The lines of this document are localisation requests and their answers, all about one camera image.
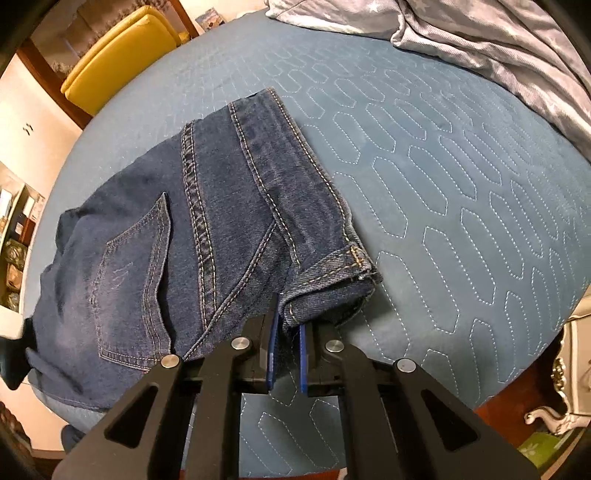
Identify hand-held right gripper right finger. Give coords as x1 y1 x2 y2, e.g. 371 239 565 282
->
299 322 542 480

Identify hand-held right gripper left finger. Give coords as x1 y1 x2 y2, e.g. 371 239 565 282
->
51 293 281 480

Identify dark blue denim pants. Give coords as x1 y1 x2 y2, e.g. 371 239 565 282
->
25 88 384 411

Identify white shelf with items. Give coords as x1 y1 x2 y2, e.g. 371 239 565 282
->
0 161 47 315

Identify blue quilted bed cover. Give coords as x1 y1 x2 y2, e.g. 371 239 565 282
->
23 9 591 478

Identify green floral box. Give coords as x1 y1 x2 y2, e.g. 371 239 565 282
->
517 431 578 472

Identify white ornate nightstand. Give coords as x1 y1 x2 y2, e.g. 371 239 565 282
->
524 284 591 435

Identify yellow chair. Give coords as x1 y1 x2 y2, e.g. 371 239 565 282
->
60 7 190 116

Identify small picture card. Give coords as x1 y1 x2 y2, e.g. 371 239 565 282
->
194 11 227 33

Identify grey star print blanket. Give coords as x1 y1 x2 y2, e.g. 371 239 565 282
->
265 0 591 160

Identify brown wooden door frame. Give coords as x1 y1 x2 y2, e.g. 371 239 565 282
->
16 37 93 130

